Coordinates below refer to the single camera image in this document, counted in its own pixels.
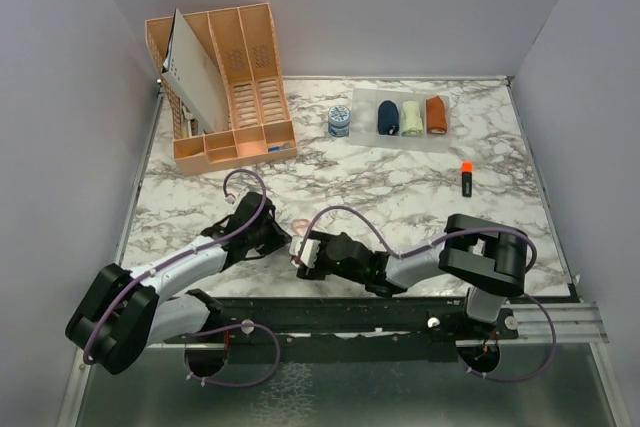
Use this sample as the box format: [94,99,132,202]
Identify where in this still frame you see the navy blue underwear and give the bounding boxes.
[377,100,400,136]

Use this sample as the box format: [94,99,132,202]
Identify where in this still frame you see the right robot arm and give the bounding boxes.
[289,214,537,338]

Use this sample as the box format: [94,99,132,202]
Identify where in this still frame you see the small blue white jar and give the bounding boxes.
[328,105,351,138]

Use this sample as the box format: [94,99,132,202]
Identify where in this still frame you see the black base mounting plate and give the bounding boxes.
[183,297,518,364]

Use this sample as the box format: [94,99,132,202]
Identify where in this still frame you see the rolled cream cloth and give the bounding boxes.
[401,100,424,136]

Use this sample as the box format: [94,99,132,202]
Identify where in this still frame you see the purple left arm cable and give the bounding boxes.
[82,168,282,388]

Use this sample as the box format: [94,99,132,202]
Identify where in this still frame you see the white perforated board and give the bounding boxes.
[162,9,229,133]

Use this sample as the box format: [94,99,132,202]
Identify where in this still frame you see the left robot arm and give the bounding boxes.
[65,192,291,375]

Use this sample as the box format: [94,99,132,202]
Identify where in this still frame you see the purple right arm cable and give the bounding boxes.
[289,205,559,384]

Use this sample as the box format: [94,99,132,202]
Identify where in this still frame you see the rolled orange cloth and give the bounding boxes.
[426,96,448,135]

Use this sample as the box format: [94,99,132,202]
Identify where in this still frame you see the orange capped marker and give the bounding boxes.
[461,161,473,198]

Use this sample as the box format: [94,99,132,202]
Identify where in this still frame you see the orange desk file organizer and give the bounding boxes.
[145,3,297,176]

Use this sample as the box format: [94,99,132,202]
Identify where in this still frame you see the clear plastic tray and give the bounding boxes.
[349,88,454,153]

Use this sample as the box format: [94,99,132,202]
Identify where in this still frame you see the white pink underwear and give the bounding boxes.
[291,218,310,250]

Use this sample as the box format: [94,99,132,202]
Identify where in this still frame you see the blue item in organizer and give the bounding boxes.
[268,142,292,152]

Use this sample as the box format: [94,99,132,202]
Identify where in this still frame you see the aluminium rail frame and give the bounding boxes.
[58,297,630,426]

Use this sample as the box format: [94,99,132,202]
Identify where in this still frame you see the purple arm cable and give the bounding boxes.
[289,205,559,384]
[82,168,282,388]

